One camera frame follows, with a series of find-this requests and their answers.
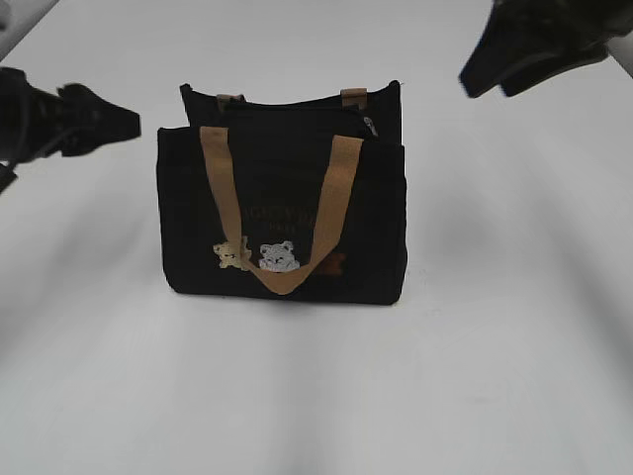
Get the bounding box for black tote bag tan handles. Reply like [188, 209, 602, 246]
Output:
[156, 81, 407, 306]

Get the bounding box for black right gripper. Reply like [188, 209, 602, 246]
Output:
[459, 0, 632, 97]

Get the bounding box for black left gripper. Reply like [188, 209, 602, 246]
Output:
[1, 67, 141, 192]

